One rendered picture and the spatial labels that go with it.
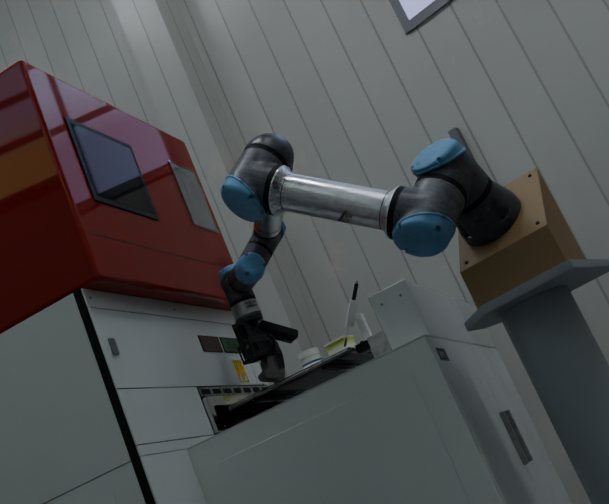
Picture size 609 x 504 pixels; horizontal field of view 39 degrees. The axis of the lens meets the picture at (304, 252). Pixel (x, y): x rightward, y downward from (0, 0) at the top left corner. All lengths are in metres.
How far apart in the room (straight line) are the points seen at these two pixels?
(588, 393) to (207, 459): 0.86
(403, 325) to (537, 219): 0.37
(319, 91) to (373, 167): 0.54
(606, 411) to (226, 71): 3.72
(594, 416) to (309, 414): 0.60
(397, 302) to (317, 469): 0.41
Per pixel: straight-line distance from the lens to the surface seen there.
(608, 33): 4.13
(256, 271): 2.28
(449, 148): 1.87
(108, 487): 1.98
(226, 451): 2.05
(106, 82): 5.89
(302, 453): 1.97
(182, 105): 5.08
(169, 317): 2.31
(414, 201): 1.81
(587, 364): 1.90
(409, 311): 1.96
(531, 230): 1.90
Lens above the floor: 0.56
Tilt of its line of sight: 16 degrees up
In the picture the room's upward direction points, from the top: 23 degrees counter-clockwise
